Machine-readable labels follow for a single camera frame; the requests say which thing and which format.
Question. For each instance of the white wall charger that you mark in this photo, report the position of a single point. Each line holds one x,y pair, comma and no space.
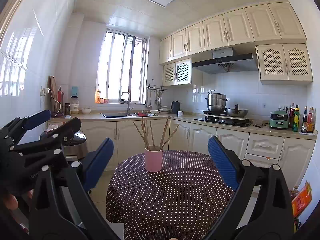
45,91

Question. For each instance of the grey wok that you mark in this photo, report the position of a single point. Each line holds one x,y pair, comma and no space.
237,112

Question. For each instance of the jar with white label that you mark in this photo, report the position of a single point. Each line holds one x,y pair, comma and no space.
74,106

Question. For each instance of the red knife holder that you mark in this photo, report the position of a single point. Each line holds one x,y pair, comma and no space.
60,100

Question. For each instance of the hanging metal spatula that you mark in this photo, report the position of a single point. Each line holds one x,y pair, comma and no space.
158,98

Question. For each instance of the orange windowsill bottle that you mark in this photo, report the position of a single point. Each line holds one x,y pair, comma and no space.
98,97

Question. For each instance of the cream base cabinet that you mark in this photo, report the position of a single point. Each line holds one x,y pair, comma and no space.
200,137

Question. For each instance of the small lattice door cabinet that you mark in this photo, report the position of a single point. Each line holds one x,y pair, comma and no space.
176,72

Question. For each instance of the wide white bowl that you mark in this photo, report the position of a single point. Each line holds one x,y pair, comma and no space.
155,112

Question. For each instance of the sliding kitchen window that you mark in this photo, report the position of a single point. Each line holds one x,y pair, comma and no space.
120,67

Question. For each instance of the black electric kettle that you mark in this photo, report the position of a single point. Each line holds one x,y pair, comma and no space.
175,108

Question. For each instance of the steel kitchen sink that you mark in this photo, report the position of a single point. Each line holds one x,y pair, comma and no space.
115,115

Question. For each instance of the person's left hand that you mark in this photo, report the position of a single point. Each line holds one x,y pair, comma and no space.
8,202

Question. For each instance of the green electric cooker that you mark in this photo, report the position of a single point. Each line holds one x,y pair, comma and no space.
279,120

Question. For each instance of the black gas stove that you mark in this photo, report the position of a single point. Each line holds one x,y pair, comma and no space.
222,122

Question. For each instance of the wall utensil rail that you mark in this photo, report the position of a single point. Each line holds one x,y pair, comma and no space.
157,88

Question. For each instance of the light blue box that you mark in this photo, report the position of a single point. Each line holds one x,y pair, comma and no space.
75,91

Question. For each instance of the dark bottle with red cap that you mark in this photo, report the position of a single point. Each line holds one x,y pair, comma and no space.
291,116

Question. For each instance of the brown polka dot tablecloth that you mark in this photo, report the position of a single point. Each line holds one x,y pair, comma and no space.
170,200

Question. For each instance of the small white bowl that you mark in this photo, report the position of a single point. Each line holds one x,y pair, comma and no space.
86,111

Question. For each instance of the red plastic tray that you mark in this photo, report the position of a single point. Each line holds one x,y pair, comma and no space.
141,114

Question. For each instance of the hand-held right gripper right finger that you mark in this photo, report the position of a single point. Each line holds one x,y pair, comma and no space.
222,162

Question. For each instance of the small white cup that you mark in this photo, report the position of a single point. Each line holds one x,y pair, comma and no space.
180,113

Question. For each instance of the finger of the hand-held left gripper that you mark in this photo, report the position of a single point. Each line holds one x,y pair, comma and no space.
37,119
67,130

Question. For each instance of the orange snack packet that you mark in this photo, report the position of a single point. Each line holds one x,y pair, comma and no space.
301,200

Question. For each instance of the leaning wooden cutting board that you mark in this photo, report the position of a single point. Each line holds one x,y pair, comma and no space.
53,95

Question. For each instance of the steel kitchen faucet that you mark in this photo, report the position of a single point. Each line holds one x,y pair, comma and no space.
128,103

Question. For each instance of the pink cup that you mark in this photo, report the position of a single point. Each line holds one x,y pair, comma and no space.
153,160

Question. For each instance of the steel steamer pot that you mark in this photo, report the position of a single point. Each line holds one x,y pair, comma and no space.
216,102

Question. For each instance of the crumpled pale cloth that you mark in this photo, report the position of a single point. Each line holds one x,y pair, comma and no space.
51,130

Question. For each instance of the dark glass jar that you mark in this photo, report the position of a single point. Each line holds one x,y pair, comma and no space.
67,109

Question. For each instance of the dark brown rice cooker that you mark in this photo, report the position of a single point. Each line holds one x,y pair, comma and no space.
81,143

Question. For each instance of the hanging metal ladle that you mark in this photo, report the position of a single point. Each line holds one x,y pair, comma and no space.
148,100

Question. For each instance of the large lattice door cabinet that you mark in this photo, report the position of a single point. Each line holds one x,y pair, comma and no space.
285,62

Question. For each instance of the cream upper wall cabinet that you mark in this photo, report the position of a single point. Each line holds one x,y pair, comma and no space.
232,30

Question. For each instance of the bundle of wooden chopsticks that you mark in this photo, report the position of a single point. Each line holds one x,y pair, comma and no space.
147,137

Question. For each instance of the white wall socket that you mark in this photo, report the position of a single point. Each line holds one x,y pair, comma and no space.
283,107

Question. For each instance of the stack of white dishes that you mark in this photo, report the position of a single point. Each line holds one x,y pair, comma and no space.
164,110

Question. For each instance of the green and yellow bottle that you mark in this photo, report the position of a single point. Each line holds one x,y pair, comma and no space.
296,120

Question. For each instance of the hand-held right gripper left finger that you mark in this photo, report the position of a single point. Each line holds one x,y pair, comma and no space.
98,162

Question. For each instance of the orange sauce bottle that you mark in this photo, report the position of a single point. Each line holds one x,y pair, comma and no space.
310,121

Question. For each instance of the black range hood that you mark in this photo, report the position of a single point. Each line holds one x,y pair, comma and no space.
225,63

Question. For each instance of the dark sauce bottle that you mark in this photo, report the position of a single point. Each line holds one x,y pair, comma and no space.
304,120

